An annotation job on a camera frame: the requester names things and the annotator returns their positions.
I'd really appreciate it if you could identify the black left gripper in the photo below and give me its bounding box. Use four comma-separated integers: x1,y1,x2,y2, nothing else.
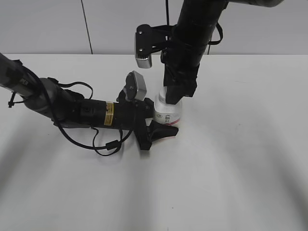
111,98,179,151

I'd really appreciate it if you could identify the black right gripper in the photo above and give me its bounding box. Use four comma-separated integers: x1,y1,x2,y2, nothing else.
161,41,207,105

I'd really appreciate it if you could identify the white bottle cap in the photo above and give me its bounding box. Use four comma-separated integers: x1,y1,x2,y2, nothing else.
158,87,167,104

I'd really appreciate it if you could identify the white yili changqing bottle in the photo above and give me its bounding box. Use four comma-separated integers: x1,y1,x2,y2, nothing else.
153,94,182,128

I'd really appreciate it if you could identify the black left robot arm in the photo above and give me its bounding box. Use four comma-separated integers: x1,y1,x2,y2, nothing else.
0,55,178,154

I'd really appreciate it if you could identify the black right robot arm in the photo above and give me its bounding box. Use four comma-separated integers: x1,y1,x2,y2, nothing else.
161,0,229,104

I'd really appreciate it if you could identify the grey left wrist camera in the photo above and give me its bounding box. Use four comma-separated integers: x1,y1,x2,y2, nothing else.
116,71,147,102

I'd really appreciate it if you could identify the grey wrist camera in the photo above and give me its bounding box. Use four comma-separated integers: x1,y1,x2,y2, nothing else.
134,24,173,69
116,71,147,102

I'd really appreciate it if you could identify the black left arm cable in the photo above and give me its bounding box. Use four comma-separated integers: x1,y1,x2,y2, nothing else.
7,81,134,157

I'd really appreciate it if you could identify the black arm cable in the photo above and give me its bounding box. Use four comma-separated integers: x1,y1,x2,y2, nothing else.
209,23,223,46
7,81,134,157

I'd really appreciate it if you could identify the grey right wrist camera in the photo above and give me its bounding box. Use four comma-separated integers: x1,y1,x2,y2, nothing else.
134,24,173,69

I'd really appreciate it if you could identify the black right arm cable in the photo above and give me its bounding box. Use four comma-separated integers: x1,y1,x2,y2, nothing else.
209,23,223,46

